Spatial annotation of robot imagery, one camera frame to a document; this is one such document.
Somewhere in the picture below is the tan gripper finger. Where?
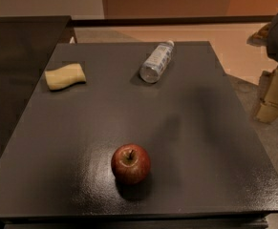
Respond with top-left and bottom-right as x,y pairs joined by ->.
253,66 -> 278,123
246,23 -> 270,46

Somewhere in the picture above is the clear plastic bottle blue label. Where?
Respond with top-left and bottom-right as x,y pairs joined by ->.
139,40 -> 174,84

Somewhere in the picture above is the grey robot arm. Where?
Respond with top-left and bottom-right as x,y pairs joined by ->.
246,13 -> 278,123

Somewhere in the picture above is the red apple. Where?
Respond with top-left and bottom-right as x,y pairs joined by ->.
111,144 -> 151,185

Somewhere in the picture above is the yellow sponge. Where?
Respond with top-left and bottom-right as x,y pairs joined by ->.
45,63 -> 87,91

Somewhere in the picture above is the dark side table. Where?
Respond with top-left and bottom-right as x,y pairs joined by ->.
0,15 -> 75,157

